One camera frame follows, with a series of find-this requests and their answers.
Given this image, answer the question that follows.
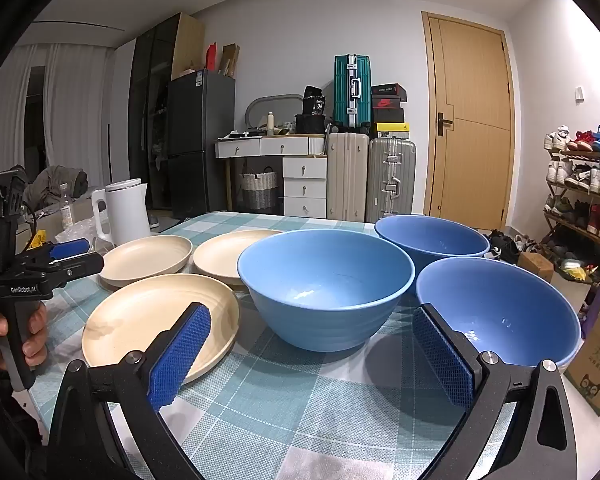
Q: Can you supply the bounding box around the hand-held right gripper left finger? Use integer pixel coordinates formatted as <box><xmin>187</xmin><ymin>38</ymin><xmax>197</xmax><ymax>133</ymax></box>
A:
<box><xmin>47</xmin><ymin>302</ymin><xmax>212</xmax><ymax>480</ymax></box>

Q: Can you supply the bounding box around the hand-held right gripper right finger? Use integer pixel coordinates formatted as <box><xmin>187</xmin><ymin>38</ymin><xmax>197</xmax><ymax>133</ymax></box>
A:
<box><xmin>412</xmin><ymin>302</ymin><xmax>578</xmax><ymax>480</ymax></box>

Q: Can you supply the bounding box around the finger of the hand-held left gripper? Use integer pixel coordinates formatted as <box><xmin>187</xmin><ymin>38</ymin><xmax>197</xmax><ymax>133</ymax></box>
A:
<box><xmin>30</xmin><ymin>238</ymin><xmax>92</xmax><ymax>262</ymax></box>
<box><xmin>42</xmin><ymin>252</ymin><xmax>105</xmax><ymax>288</ymax></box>

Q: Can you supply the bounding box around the beige plate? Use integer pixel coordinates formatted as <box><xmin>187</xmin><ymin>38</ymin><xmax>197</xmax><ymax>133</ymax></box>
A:
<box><xmin>193</xmin><ymin>230</ymin><xmax>287</xmax><ymax>289</ymax></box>
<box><xmin>81</xmin><ymin>275</ymin><xmax>240</xmax><ymax>386</ymax></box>
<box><xmin>100</xmin><ymin>235</ymin><xmax>193</xmax><ymax>289</ymax></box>

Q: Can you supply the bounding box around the blue bowl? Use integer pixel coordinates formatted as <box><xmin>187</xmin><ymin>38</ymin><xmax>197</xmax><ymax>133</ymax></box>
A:
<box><xmin>375</xmin><ymin>215</ymin><xmax>490</xmax><ymax>272</ymax></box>
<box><xmin>416</xmin><ymin>257</ymin><xmax>582</xmax><ymax>370</ymax></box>
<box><xmin>237</xmin><ymin>230</ymin><xmax>415</xmax><ymax>352</ymax></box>

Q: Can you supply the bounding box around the person's left forearm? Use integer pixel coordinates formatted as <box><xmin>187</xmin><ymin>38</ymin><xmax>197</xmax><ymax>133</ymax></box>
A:
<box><xmin>0</xmin><ymin>352</ymin><xmax>51</xmax><ymax>480</ymax></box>

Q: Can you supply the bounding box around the person's left hand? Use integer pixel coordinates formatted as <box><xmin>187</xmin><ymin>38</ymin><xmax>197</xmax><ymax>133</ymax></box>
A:
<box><xmin>0</xmin><ymin>302</ymin><xmax>48</xmax><ymax>372</ymax></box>

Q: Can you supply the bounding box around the clear plastic bag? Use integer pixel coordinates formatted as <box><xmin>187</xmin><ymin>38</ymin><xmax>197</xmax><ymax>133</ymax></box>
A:
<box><xmin>55</xmin><ymin>217</ymin><xmax>101</xmax><ymax>250</ymax></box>

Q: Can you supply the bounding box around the clear plastic bottle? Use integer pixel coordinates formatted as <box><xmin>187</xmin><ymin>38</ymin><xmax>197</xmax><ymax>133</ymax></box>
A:
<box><xmin>60</xmin><ymin>183</ymin><xmax>76</xmax><ymax>228</ymax></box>

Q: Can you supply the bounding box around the grey jacket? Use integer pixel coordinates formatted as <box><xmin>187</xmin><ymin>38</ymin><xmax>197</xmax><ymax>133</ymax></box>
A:
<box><xmin>30</xmin><ymin>165</ymin><xmax>88</xmax><ymax>206</ymax></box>

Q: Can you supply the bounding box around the white electric kettle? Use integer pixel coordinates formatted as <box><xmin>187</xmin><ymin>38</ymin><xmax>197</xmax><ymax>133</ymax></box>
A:
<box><xmin>91</xmin><ymin>178</ymin><xmax>149</xmax><ymax>248</ymax></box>

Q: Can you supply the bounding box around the teal plaid tablecloth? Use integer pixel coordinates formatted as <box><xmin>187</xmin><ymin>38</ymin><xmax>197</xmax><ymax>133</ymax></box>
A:
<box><xmin>27</xmin><ymin>211</ymin><xmax>518</xmax><ymax>480</ymax></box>

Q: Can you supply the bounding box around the scattered shoes group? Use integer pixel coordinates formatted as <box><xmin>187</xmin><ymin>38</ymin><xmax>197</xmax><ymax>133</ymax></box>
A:
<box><xmin>482</xmin><ymin>230</ymin><xmax>543</xmax><ymax>266</ymax></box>

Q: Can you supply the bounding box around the small brown cardboard box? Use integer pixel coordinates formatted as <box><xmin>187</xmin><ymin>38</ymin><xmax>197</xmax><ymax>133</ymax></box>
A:
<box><xmin>517</xmin><ymin>251</ymin><xmax>555</xmax><ymax>283</ymax></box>

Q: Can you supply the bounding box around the white curtain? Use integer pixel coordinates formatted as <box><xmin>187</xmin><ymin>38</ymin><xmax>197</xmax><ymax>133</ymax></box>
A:
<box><xmin>0</xmin><ymin>45</ymin><xmax>29</xmax><ymax>171</ymax></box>
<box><xmin>44</xmin><ymin>42</ymin><xmax>116</xmax><ymax>186</ymax></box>

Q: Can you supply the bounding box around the white trash bin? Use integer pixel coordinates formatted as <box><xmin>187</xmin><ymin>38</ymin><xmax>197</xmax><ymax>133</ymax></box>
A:
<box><xmin>550</xmin><ymin>257</ymin><xmax>593</xmax><ymax>302</ymax></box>

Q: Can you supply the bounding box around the green white cardboard box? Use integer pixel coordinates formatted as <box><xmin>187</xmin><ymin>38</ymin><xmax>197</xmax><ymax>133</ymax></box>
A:
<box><xmin>564</xmin><ymin>300</ymin><xmax>600</xmax><ymax>417</ymax></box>

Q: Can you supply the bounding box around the black glass cabinet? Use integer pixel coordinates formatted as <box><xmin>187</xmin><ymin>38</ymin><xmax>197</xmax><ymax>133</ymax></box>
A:
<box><xmin>128</xmin><ymin>12</ymin><xmax>206</xmax><ymax>211</ymax></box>

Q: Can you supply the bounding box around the dark grey refrigerator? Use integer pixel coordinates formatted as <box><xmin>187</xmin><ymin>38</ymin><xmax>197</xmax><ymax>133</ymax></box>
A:
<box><xmin>167</xmin><ymin>69</ymin><xmax>236</xmax><ymax>220</ymax></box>

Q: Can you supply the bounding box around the woven laundry basket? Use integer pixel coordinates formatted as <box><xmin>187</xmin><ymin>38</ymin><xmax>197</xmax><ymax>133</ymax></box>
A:
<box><xmin>240</xmin><ymin>167</ymin><xmax>278</xmax><ymax>211</ymax></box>

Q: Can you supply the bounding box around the silver suitcase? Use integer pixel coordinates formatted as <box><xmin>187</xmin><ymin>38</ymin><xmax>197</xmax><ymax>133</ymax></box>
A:
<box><xmin>366</xmin><ymin>137</ymin><xmax>417</xmax><ymax>224</ymax></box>

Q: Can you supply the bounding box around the wooden shoe rack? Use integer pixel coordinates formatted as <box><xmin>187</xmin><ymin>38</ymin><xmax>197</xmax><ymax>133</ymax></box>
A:
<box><xmin>542</xmin><ymin>147</ymin><xmax>600</xmax><ymax>261</ymax></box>

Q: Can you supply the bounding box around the beige suitcase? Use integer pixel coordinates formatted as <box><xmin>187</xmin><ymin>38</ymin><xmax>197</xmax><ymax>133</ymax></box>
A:
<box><xmin>326</xmin><ymin>132</ymin><xmax>370</xmax><ymax>222</ymax></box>

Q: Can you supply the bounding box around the white dresser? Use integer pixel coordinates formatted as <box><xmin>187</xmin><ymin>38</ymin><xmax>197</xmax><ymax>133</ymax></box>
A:
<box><xmin>216</xmin><ymin>133</ymin><xmax>327</xmax><ymax>219</ymax></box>

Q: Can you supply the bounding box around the grey framed oval mirror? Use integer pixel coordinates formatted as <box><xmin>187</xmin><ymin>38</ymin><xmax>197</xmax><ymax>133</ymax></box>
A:
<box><xmin>244</xmin><ymin>93</ymin><xmax>305</xmax><ymax>133</ymax></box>

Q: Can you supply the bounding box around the collection of sneakers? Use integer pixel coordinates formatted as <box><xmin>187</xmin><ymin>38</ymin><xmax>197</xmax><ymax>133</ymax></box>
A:
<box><xmin>544</xmin><ymin>125</ymin><xmax>600</xmax><ymax>241</ymax></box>

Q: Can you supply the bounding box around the yellow black shoe box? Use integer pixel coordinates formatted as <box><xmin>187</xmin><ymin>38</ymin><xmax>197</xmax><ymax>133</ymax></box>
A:
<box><xmin>371</xmin><ymin>121</ymin><xmax>411</xmax><ymax>140</ymax></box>

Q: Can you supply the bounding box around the wooden door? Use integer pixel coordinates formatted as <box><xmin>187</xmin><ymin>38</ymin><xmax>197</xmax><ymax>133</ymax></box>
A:
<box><xmin>421</xmin><ymin>11</ymin><xmax>512</xmax><ymax>231</ymax></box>

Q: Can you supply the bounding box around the brown cardboard packaging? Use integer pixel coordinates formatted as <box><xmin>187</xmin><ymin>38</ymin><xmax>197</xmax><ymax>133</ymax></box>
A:
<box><xmin>221</xmin><ymin>44</ymin><xmax>241</xmax><ymax>78</ymax></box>

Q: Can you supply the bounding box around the black container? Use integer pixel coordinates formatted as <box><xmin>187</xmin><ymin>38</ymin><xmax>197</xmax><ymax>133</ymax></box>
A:
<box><xmin>294</xmin><ymin>114</ymin><xmax>327</xmax><ymax>135</ymax></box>

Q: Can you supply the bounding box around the teal suitcase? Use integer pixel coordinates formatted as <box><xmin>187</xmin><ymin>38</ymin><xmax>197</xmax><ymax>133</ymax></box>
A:
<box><xmin>333</xmin><ymin>54</ymin><xmax>373</xmax><ymax>134</ymax></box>

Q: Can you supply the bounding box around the black printed bag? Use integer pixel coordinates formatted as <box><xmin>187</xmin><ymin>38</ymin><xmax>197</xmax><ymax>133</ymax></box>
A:
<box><xmin>302</xmin><ymin>86</ymin><xmax>327</xmax><ymax>116</ymax></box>

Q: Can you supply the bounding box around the black cable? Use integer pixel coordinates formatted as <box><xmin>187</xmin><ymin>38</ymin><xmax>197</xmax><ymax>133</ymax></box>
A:
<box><xmin>22</xmin><ymin>200</ymin><xmax>37</xmax><ymax>251</ymax></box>

